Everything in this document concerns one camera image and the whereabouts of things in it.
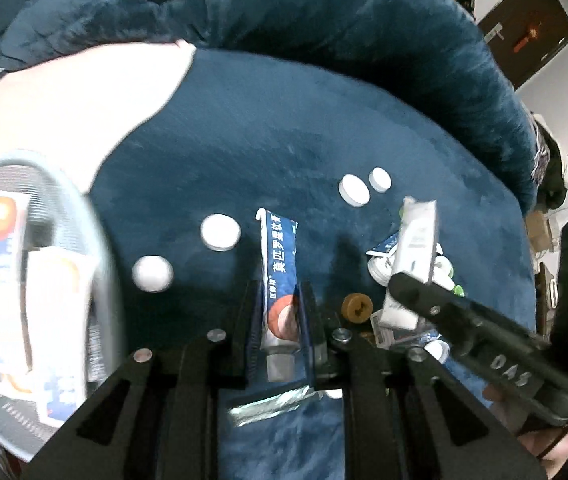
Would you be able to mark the white medicine box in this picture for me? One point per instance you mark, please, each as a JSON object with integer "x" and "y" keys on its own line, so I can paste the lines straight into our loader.
{"x": 416, "y": 240}

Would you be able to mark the brown door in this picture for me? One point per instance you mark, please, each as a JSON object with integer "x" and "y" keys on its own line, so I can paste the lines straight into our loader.
{"x": 539, "y": 15}

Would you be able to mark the red door ornament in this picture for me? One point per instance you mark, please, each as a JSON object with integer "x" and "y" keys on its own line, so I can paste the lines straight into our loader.
{"x": 529, "y": 39}

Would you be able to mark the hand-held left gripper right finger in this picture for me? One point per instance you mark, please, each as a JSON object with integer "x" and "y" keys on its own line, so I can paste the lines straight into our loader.
{"x": 314, "y": 340}

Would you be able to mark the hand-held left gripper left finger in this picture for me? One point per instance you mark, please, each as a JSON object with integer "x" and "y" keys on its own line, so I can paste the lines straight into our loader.
{"x": 244, "y": 340}

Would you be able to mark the cardboard boxes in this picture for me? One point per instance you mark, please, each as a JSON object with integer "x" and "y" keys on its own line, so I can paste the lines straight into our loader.
{"x": 539, "y": 232}

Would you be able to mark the blue white sachet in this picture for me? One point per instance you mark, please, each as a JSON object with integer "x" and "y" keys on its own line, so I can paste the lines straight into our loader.
{"x": 386, "y": 246}

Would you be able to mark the silver foil packet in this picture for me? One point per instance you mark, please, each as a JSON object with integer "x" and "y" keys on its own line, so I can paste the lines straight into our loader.
{"x": 269, "y": 405}

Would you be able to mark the blue mesh basket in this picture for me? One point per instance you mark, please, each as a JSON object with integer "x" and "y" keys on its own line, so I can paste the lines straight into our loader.
{"x": 68, "y": 200}

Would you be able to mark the white round cap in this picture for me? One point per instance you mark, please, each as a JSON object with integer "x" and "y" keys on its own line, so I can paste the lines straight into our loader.
{"x": 354, "y": 190}
{"x": 380, "y": 179}
{"x": 152, "y": 273}

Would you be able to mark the blue white ointment tube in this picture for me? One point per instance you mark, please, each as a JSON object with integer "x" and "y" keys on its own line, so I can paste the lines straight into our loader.
{"x": 279, "y": 280}

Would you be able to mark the pile of medicine cartons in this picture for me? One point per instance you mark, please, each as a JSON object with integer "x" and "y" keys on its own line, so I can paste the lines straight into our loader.
{"x": 53, "y": 310}

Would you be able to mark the dark patterned bag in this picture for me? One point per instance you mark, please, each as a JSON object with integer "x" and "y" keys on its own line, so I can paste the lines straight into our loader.
{"x": 549, "y": 160}

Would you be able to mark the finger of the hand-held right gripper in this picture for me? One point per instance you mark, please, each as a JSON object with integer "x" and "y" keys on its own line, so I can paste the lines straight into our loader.
{"x": 469, "y": 320}

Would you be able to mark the pink towel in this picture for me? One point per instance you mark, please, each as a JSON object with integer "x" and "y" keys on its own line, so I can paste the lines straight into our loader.
{"x": 73, "y": 105}

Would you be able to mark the brown round cap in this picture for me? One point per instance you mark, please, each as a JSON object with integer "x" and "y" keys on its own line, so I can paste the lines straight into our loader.
{"x": 356, "y": 307}

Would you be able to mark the dark blue plush blanket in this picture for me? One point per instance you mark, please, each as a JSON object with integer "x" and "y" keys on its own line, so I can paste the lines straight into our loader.
{"x": 289, "y": 110}

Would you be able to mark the pile of bottle caps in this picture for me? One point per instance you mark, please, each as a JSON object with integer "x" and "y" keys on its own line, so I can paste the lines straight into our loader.
{"x": 379, "y": 267}

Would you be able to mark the large white round lid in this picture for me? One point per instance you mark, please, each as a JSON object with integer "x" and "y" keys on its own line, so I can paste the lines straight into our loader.
{"x": 220, "y": 232}

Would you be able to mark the person's right hand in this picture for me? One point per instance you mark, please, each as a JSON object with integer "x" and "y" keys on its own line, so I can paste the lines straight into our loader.
{"x": 549, "y": 455}

